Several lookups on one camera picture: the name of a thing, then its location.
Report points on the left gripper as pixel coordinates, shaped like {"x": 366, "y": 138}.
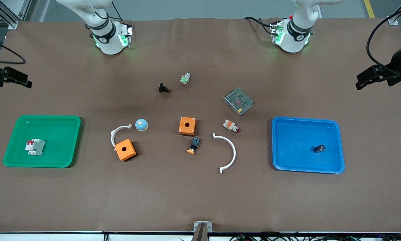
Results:
{"x": 396, "y": 62}

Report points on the white circuit breaker red switch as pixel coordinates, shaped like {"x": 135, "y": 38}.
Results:
{"x": 38, "y": 147}

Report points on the black cylindrical capacitor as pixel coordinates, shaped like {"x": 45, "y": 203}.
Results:
{"x": 319, "y": 148}

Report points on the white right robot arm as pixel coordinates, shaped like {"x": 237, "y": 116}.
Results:
{"x": 108, "y": 40}

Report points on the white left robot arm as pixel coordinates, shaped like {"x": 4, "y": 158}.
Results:
{"x": 294, "y": 36}

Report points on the green plastic tray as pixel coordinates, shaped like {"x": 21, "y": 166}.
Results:
{"x": 59, "y": 134}

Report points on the blue plastic tray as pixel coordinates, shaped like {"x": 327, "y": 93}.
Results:
{"x": 294, "y": 147}

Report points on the white plastic arc clip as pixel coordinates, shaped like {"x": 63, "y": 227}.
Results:
{"x": 112, "y": 138}
{"x": 235, "y": 153}

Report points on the blue and white dome buzzer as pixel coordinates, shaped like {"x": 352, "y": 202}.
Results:
{"x": 141, "y": 125}

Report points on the metal mesh power supply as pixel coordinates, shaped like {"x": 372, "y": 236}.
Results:
{"x": 238, "y": 101}

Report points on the small black red part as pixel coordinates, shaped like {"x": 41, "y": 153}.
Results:
{"x": 161, "y": 88}

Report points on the yellow mushroom push button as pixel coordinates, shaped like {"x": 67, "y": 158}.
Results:
{"x": 195, "y": 143}

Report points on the aluminium frame profile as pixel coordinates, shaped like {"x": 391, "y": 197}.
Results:
{"x": 6, "y": 16}

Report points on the orange push-button enclosure box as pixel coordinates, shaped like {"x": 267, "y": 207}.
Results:
{"x": 183, "y": 130}
{"x": 125, "y": 150}

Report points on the green and white switch module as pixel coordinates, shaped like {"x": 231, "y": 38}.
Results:
{"x": 185, "y": 79}

